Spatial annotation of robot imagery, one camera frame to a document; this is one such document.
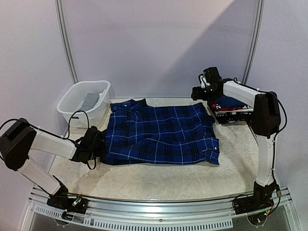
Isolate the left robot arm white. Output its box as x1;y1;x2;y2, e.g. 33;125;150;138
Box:
0;118;105;209

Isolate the blue plaid shirt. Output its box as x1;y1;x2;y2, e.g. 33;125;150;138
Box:
100;99;219;166

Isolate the left wall aluminium profile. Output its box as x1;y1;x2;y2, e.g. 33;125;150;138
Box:
55;0;78;84

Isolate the white plastic laundry basket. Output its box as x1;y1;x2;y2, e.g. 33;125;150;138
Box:
56;80;111;128

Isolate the aluminium front rail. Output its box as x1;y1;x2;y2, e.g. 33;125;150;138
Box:
21;187;301;231

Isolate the grey folded garment in basket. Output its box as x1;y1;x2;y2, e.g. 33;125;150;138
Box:
77;92;103;112

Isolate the wall aluminium profile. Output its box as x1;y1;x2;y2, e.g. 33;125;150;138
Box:
55;0;78;84
242;0;265;84

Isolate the right wall aluminium profile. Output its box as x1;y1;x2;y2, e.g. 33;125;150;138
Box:
242;0;265;84

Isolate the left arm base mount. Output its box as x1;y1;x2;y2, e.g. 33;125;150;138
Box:
47;189;89;221

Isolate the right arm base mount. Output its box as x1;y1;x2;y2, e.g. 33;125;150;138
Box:
232;187;282;227

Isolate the red black folded garment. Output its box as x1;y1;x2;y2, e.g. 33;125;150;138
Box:
207;102;253;112

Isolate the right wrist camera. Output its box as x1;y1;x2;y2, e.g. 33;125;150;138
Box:
198;74;207;89

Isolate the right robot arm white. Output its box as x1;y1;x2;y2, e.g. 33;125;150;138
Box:
191;67;281;190

